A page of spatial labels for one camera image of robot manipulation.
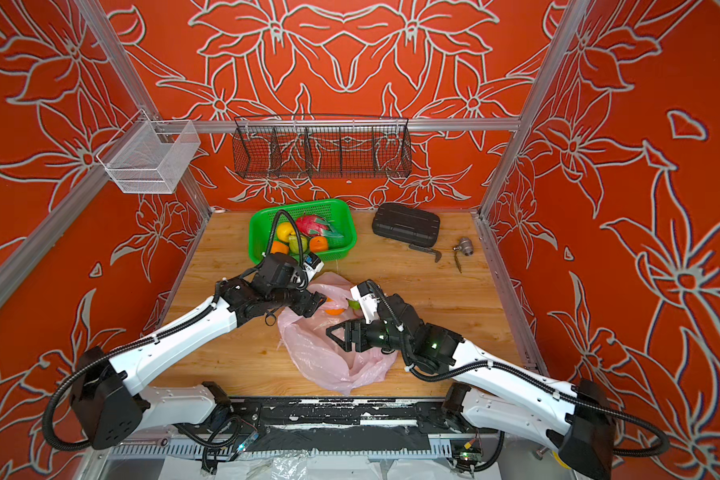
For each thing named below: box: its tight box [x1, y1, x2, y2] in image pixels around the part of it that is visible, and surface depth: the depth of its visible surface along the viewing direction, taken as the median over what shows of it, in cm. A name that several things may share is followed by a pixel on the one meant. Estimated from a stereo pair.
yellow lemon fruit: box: [277, 222, 296, 243], surface depth 108 cm
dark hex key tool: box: [408, 244, 442, 263], surface depth 109 cm
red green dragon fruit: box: [295, 214, 344, 238], surface depth 109 cm
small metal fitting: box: [452, 237, 474, 256], surface depth 108 cm
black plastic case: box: [372, 203, 441, 247], surface depth 109 cm
